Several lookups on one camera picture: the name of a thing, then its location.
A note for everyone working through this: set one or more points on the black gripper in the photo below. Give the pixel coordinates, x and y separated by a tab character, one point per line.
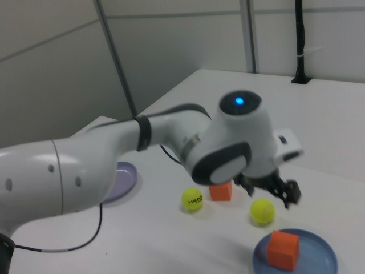
259	181

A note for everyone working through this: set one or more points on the purple plate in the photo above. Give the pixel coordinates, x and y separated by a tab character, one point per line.
125	177

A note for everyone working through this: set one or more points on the plain yellow tennis ball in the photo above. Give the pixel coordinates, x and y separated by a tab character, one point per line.
262	211

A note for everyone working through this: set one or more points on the tennis ball with black print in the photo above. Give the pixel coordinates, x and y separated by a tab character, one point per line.
192	199

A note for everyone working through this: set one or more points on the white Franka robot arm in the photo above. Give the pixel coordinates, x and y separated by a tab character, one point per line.
85	165

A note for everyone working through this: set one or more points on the orange cube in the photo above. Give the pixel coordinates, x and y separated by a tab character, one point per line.
221	192
282	249

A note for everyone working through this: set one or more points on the black camera pole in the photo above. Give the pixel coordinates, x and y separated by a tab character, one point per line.
300	42

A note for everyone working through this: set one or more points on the blue plate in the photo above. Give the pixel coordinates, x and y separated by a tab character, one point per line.
316	257

